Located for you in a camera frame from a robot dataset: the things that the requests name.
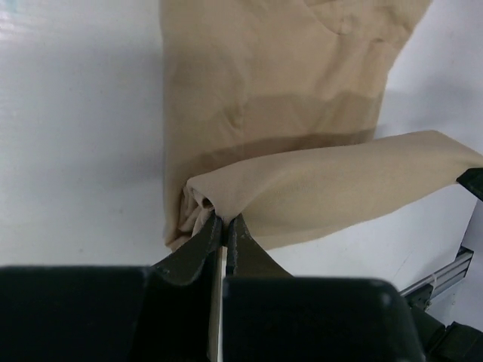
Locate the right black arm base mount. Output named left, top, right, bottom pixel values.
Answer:
left=405, top=284, right=482, bottom=362

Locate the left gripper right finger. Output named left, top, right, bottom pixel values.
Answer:
left=222, top=216, right=425, bottom=362

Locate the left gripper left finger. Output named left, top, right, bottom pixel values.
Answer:
left=1, top=215, right=223, bottom=361

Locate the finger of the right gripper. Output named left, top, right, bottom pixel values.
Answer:
left=457, top=167, right=483, bottom=201

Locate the beige t shirt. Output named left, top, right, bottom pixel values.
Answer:
left=160, top=1, right=482, bottom=249

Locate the aluminium frame rail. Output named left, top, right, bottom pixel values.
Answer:
left=401, top=247, right=474, bottom=308

